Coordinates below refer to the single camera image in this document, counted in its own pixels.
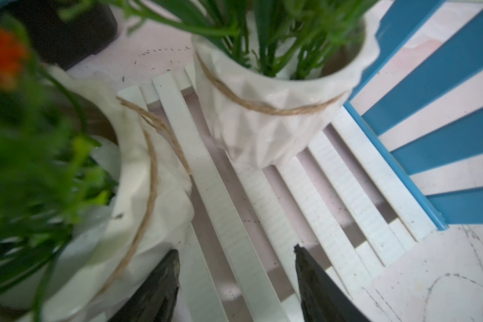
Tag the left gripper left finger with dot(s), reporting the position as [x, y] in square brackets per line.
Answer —
[156, 299]

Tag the floral pink table mat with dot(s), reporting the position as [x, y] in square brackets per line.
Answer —
[425, 92]

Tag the orange flower pot front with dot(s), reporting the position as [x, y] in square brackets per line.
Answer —
[94, 191]

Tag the blue white two-tier rack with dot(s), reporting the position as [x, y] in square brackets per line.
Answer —
[450, 297]

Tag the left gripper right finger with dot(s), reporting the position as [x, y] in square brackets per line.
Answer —
[321, 299]

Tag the red flower pot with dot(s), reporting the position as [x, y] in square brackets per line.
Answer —
[270, 75]

